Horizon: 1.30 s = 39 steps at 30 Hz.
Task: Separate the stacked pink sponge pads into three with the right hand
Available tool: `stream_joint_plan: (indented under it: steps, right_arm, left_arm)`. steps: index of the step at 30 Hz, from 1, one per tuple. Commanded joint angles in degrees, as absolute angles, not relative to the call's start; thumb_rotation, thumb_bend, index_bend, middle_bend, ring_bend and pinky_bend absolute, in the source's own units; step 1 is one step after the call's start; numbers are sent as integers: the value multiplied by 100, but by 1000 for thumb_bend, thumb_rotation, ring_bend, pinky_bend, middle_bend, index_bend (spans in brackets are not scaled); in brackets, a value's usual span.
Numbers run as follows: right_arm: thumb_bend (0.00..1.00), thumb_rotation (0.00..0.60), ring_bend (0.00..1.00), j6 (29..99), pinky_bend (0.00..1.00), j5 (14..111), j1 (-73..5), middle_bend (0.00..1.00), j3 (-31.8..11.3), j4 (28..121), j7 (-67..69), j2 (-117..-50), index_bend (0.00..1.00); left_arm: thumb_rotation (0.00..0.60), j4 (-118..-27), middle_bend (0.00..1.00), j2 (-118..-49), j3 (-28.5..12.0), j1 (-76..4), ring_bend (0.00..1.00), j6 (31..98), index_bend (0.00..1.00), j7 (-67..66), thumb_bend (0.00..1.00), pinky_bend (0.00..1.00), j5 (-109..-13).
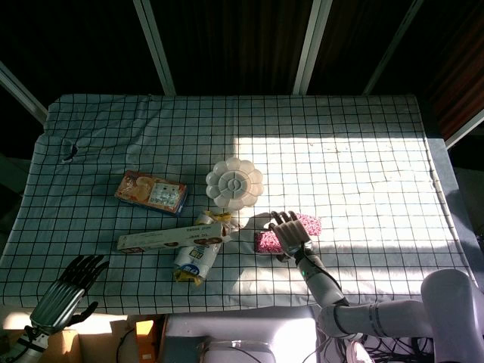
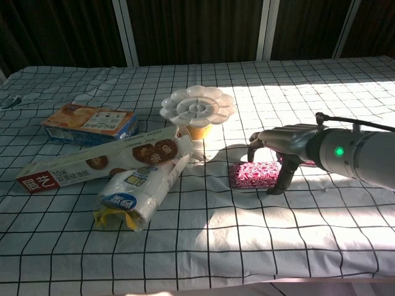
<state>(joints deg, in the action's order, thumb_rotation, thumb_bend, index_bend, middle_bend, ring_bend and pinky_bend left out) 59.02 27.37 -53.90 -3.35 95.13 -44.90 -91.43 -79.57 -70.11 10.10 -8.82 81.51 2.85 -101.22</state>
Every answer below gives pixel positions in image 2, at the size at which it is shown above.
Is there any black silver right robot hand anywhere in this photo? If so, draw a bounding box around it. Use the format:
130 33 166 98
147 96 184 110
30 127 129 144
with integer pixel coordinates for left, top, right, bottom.
246 123 323 195

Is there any pink patterned small box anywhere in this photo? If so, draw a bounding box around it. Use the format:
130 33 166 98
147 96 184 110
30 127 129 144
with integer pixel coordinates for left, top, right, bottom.
228 160 283 190

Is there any yellow white cup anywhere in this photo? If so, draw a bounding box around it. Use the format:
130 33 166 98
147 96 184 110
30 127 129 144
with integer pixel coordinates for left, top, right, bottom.
181 122 217 168

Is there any white flower-shaped paint palette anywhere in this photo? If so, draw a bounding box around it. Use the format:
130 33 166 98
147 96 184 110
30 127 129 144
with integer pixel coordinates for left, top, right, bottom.
159 86 238 128

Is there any white grid-checked tablecloth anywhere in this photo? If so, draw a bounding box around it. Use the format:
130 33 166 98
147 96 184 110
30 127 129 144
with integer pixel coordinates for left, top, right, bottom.
0 55 395 292

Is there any long white baking paper box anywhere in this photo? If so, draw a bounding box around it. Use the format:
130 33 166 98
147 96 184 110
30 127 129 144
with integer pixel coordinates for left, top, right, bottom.
15 125 194 194

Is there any orange blue cookie box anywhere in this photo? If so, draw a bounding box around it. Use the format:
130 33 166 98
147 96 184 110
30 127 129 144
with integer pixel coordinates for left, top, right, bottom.
40 103 139 147

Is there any black arm-mounted cable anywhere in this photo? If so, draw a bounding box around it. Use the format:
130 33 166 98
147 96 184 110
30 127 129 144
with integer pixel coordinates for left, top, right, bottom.
314 112 395 134

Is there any white window frame bar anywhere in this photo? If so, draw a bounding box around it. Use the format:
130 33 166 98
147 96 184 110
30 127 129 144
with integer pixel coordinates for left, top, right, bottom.
256 0 281 61
112 0 140 67
332 0 362 59

